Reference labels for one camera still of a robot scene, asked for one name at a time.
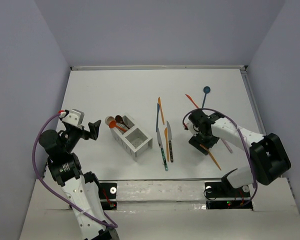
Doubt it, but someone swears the white cardboard front cover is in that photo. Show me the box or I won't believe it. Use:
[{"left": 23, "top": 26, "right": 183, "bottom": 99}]
[{"left": 20, "top": 178, "right": 300, "bottom": 240}]

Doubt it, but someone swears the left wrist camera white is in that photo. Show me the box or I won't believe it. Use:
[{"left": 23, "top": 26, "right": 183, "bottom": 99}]
[{"left": 60, "top": 109, "right": 85, "bottom": 129}]

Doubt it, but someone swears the white utensil caddy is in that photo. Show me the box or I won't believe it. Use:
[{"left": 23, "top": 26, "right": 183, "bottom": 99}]
[{"left": 110, "top": 113, "right": 153, "bottom": 162}]

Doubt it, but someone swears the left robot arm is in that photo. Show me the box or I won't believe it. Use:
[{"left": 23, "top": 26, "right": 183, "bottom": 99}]
[{"left": 38, "top": 120, "right": 119, "bottom": 240}]

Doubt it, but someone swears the red-orange spoon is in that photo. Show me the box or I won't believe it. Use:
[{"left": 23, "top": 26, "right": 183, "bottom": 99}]
[{"left": 108, "top": 120, "right": 127, "bottom": 133}]

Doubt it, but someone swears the beige spoon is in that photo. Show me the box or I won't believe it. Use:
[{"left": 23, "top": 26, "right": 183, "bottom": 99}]
[{"left": 105, "top": 116, "right": 115, "bottom": 126}]

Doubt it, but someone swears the blue knife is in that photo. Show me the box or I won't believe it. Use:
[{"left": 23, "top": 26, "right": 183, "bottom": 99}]
[{"left": 155, "top": 103, "right": 160, "bottom": 133}]

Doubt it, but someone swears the orange knife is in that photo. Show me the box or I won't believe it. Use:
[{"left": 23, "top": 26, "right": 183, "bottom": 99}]
[
  {"left": 164, "top": 127, "right": 170, "bottom": 162},
  {"left": 157, "top": 96, "right": 165, "bottom": 125}
]

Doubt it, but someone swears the orange knife lower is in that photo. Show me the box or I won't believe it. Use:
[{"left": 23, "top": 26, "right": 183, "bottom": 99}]
[{"left": 164, "top": 127, "right": 170, "bottom": 162}]

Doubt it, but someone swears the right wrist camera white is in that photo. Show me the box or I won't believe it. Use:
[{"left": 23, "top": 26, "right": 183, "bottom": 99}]
[{"left": 186, "top": 120, "right": 198, "bottom": 136}]

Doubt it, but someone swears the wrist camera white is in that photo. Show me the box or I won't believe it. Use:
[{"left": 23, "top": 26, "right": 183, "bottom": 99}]
[
  {"left": 186, "top": 120, "right": 198, "bottom": 136},
  {"left": 60, "top": 109, "right": 85, "bottom": 129}
]

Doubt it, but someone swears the dark blue spoon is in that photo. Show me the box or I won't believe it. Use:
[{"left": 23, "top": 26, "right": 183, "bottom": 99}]
[{"left": 201, "top": 86, "right": 211, "bottom": 108}]

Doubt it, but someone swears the brown spoon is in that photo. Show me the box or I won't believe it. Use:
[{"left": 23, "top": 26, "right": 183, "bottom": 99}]
[{"left": 115, "top": 115, "right": 130, "bottom": 130}]

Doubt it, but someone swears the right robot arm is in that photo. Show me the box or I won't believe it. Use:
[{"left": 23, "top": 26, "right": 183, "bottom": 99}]
[{"left": 182, "top": 108, "right": 292, "bottom": 196}]

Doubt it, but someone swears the pink handle knife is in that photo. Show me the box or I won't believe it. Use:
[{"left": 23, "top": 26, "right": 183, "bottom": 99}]
[{"left": 221, "top": 138, "right": 233, "bottom": 154}]

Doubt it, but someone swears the dark handle steel knife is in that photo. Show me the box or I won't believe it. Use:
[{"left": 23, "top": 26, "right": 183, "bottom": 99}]
[{"left": 166, "top": 121, "right": 174, "bottom": 163}]

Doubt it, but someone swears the yellow-orange spoon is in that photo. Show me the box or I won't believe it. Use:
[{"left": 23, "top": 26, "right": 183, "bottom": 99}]
[{"left": 199, "top": 144, "right": 222, "bottom": 171}]

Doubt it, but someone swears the red-orange knife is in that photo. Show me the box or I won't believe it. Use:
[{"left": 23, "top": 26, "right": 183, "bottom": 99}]
[{"left": 185, "top": 94, "right": 199, "bottom": 109}]

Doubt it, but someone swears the teal patterned handle knife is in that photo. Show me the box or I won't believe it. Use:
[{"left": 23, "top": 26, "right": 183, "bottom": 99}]
[{"left": 156, "top": 128, "right": 169, "bottom": 172}]

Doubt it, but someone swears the orange knife upper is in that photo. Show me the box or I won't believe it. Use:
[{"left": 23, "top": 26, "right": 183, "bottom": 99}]
[{"left": 157, "top": 96, "right": 165, "bottom": 125}]

